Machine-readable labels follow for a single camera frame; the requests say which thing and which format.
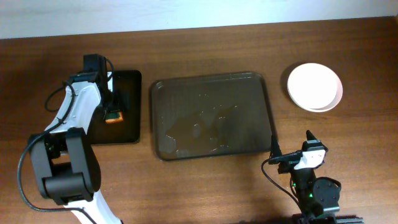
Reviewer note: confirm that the small black tray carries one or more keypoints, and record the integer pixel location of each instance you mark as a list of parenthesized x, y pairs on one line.
[(127, 131)]

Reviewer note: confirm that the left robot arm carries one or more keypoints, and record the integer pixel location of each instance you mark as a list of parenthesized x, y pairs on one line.
[(65, 166)]

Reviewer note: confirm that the green and orange sponge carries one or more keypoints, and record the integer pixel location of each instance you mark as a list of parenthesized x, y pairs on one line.
[(114, 117)]

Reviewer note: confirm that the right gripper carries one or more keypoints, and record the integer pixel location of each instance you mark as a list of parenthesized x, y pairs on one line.
[(292, 157)]

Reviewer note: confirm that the white plate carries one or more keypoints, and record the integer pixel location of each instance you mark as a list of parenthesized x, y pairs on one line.
[(314, 87)]

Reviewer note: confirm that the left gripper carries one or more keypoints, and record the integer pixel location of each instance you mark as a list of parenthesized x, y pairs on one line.
[(114, 104)]

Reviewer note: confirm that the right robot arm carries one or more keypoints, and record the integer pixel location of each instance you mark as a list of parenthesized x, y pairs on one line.
[(316, 197)]

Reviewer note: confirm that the large brown tray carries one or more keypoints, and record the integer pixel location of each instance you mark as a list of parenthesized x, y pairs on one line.
[(211, 115)]

